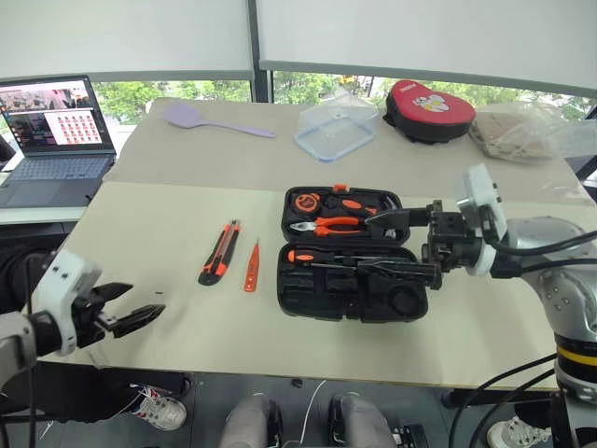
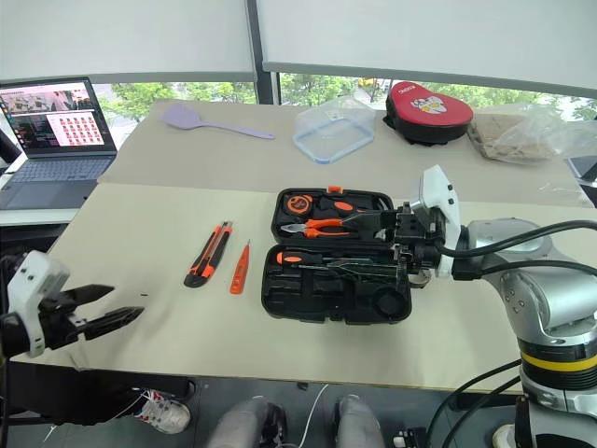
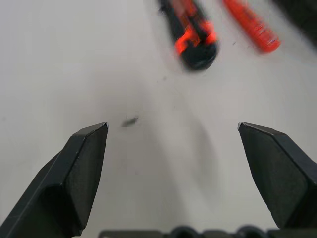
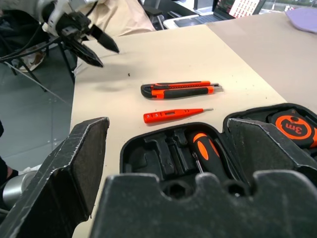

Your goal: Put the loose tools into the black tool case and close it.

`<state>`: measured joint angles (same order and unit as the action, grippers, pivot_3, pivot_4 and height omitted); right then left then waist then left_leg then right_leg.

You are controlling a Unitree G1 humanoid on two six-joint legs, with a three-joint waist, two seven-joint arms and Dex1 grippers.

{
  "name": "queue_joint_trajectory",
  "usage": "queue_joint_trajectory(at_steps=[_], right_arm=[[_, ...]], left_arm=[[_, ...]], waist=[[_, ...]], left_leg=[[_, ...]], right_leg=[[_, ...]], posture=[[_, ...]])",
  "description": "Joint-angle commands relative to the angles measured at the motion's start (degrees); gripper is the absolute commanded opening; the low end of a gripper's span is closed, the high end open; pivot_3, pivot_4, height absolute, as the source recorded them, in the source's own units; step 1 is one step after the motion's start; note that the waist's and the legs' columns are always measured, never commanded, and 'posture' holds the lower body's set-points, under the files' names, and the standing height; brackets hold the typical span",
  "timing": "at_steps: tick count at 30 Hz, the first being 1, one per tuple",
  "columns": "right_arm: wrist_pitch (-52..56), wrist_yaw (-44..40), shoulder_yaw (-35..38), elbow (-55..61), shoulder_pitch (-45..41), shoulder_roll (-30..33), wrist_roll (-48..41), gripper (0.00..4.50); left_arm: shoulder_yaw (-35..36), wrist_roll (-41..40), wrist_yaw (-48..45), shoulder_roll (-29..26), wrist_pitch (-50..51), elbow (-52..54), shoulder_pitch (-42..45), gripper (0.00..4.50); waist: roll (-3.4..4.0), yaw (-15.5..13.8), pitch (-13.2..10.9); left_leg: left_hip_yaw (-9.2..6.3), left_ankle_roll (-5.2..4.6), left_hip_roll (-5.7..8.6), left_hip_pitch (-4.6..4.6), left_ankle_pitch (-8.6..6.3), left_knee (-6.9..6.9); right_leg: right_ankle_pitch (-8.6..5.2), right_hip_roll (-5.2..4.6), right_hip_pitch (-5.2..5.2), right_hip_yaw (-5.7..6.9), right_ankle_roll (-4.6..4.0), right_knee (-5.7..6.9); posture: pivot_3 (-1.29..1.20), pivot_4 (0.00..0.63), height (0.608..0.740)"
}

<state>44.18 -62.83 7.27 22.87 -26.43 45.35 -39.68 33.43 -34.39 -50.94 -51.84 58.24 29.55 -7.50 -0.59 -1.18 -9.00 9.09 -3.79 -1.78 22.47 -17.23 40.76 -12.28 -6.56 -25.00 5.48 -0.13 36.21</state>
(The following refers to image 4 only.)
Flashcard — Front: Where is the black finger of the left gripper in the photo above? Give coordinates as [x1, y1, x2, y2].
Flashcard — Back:
[88, 24, 120, 54]
[65, 40, 105, 68]

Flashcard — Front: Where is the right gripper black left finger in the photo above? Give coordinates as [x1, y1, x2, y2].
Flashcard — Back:
[0, 117, 110, 238]

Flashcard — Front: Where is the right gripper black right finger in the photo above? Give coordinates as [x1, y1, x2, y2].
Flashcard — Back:
[227, 118, 317, 186]

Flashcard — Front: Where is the orange black utility knife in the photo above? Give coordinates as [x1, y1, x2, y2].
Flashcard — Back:
[140, 80, 223, 100]

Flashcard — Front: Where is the orange voltage tester pen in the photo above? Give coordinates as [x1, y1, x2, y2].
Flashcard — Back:
[143, 108, 214, 124]

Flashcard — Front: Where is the black plastic tool case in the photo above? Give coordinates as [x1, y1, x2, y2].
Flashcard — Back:
[119, 103, 317, 196]

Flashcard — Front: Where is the black metal stand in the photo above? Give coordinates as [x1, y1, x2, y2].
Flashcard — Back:
[0, 37, 76, 93]

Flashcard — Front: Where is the beige fabric cover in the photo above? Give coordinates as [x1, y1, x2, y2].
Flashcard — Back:
[71, 0, 157, 38]

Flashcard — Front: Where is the orange black tape measure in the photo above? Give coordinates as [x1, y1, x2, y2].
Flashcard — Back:
[268, 109, 317, 150]

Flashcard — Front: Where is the silver robot body cylinder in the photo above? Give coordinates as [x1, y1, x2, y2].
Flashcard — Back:
[1, 170, 38, 207]

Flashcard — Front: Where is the black office chair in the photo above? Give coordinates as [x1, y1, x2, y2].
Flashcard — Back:
[143, 0, 165, 31]

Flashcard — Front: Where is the orange black screwdriver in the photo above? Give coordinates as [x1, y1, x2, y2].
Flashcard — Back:
[188, 131, 238, 184]

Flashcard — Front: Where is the open laptop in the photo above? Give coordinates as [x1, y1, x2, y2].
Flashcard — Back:
[163, 0, 236, 30]

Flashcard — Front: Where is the purple cloth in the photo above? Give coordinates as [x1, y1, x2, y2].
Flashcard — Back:
[284, 6, 317, 34]

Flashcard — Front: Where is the red white printed chart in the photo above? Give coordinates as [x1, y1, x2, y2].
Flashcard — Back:
[229, 0, 260, 18]

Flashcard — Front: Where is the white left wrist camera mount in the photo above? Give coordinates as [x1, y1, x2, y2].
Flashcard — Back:
[41, 0, 73, 34]

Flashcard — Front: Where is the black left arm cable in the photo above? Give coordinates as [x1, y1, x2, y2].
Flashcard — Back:
[0, 23, 61, 62]

